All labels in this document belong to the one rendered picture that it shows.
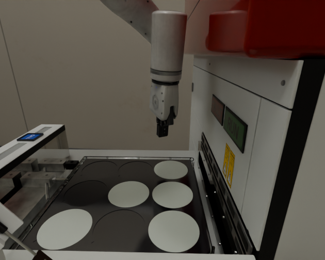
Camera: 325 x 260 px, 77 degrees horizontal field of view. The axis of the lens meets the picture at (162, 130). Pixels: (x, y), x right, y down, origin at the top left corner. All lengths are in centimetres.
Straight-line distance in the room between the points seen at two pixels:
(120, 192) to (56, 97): 227
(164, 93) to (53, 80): 224
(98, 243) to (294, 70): 40
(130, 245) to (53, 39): 241
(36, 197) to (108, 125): 199
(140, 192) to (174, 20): 41
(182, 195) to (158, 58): 34
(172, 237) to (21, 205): 38
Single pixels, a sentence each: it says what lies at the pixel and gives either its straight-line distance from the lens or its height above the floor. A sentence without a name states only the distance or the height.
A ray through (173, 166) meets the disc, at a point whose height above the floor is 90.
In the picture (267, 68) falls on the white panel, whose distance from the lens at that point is 29.
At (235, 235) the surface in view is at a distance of 40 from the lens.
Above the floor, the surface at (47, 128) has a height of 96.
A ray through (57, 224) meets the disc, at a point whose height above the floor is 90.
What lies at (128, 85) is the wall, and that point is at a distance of 236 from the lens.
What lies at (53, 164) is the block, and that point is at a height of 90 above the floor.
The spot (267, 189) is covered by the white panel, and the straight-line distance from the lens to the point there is 28.
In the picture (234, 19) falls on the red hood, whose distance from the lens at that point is 26.
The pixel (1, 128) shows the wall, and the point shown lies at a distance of 331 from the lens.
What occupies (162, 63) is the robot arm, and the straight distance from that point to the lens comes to 52.
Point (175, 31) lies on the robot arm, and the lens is 51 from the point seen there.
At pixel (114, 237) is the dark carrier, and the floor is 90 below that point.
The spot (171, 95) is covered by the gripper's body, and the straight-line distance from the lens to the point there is 53.
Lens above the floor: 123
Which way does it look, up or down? 21 degrees down
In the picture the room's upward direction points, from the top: straight up
